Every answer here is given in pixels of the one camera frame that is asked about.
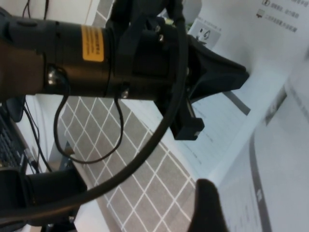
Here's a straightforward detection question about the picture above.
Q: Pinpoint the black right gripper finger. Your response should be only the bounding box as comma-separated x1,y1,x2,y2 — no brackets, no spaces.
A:
187,178,233,232

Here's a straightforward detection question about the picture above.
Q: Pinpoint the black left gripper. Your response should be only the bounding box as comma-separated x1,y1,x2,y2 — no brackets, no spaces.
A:
107,15,247,118

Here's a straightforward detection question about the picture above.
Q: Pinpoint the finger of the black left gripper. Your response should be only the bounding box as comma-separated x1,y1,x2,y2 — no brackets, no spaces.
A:
169,96,206,141

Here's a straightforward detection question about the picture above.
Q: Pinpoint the white product catalogue book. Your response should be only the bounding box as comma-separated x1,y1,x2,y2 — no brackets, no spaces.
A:
120,0,309,232

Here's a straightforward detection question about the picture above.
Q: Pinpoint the grey checked tablecloth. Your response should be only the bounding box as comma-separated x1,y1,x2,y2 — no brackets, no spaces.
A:
59,0,197,232

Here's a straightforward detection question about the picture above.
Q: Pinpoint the black keyboard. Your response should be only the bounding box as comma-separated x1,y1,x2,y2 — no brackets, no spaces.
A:
0,113,28,170

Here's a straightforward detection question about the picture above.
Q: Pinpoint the thick black left camera cable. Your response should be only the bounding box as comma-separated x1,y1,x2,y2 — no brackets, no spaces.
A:
0,0,192,219

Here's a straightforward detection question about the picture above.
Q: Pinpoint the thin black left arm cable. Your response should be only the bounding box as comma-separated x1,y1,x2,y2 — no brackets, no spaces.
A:
54,68,125,165

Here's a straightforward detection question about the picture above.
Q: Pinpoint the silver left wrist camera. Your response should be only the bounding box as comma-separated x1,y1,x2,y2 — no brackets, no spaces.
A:
183,0,204,23

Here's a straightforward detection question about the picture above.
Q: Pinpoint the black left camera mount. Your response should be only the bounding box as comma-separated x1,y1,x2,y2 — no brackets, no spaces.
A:
110,0,187,28

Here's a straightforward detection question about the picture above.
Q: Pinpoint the black background cable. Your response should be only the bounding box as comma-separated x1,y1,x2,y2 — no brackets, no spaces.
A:
23,106,53,175
22,0,52,20

